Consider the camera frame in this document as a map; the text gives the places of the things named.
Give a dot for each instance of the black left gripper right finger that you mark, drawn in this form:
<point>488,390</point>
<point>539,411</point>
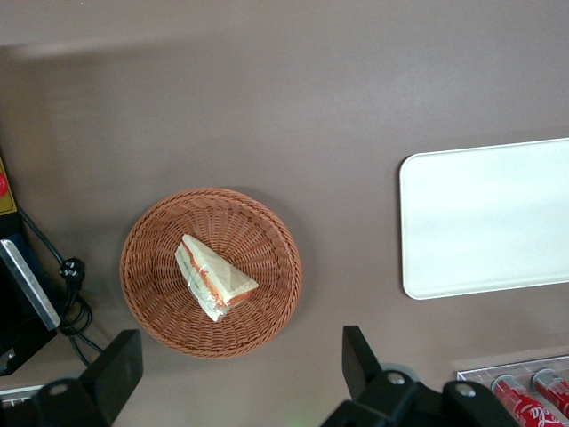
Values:
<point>382,400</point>

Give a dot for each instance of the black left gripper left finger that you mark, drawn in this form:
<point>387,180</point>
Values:
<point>111,373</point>

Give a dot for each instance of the plastic-wrapped triangle sandwich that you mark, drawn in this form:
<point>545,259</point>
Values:
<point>218,273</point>

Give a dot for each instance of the round brown wicker basket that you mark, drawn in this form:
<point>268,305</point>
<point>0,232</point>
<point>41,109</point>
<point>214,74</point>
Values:
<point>155,284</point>

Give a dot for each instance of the white rectangular plastic tray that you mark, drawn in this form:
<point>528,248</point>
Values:
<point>484,218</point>

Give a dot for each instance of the clear acrylic can holder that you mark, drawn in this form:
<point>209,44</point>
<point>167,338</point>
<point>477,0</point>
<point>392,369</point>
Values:
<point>484,371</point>

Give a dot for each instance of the black box with silver bar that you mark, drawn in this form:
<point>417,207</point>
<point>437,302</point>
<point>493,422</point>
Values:
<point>18,320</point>

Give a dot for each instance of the red cola can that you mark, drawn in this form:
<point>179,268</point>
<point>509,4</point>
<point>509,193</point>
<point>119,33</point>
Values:
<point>520,400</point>
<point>553,387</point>

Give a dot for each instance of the yellow emergency stop button box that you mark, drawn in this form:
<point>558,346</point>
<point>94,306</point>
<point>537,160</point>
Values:
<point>5,191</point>

